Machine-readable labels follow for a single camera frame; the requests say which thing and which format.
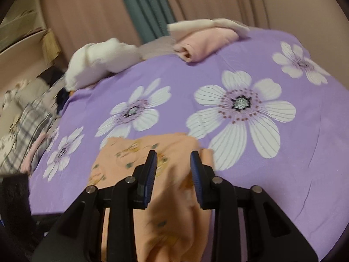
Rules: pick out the teal curtain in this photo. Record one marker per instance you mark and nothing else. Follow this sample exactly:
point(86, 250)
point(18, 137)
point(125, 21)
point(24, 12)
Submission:
point(144, 8)

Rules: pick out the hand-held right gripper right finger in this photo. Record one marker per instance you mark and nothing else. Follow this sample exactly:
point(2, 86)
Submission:
point(195, 174)

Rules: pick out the white folded cloth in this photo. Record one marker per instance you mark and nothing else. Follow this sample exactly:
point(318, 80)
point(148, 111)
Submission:
point(190, 25)

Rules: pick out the pink folded garment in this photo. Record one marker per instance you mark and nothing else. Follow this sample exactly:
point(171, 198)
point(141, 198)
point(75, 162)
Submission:
point(207, 43)

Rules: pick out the pink folded cloth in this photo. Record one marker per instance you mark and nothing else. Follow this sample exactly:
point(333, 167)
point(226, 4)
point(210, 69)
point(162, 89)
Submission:
point(34, 152)

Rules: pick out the dark navy cloth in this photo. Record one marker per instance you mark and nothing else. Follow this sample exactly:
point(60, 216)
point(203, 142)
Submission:
point(63, 99)

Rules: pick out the purple floral bedsheet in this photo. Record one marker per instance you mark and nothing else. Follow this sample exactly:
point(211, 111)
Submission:
point(272, 73)

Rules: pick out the orange printed small garment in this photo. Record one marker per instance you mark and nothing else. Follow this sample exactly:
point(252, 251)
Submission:
point(174, 223)

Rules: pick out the grey fluffy cloth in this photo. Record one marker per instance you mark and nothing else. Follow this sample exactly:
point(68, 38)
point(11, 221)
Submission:
point(156, 49)

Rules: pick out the grey plaid cloth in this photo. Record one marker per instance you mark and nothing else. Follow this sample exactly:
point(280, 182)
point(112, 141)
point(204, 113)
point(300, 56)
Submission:
point(30, 125)

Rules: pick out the beige floral bedding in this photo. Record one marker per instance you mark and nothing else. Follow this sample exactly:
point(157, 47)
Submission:
point(16, 106)

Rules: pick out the beige wall shelf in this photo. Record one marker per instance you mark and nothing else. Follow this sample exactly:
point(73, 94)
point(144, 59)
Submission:
point(24, 32)

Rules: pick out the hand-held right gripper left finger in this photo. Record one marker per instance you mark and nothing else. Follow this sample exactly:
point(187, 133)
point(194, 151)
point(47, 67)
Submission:
point(151, 174)

